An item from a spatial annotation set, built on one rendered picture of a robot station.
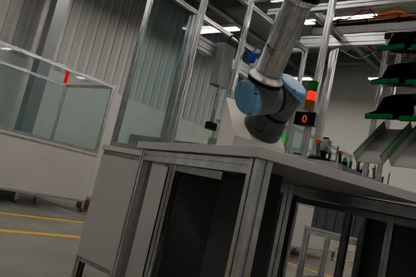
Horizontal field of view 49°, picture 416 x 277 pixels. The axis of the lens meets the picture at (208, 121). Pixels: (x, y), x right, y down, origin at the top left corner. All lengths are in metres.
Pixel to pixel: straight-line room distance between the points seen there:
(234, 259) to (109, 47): 10.06
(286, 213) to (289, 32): 0.89
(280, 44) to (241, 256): 0.64
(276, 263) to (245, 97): 0.83
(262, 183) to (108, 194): 1.76
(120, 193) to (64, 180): 4.32
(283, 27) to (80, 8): 9.48
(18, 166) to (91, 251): 3.92
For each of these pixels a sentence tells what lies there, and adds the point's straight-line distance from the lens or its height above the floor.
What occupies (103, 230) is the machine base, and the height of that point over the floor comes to 0.36.
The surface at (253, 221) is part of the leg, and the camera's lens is 1.20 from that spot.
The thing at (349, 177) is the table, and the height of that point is 0.85.
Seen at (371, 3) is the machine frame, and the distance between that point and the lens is 3.08.
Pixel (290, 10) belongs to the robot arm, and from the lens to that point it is 1.41.
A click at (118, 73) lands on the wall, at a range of 11.19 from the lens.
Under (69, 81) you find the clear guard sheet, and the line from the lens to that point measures 6.98.
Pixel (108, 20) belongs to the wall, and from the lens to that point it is 11.13.
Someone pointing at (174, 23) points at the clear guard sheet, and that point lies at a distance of 2.90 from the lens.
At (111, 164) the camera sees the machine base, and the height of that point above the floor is 0.75.
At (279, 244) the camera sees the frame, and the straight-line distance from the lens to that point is 2.04.
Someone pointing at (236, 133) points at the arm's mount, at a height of 0.94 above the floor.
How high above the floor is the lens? 0.72
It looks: 9 degrees up
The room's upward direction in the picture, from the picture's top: 13 degrees clockwise
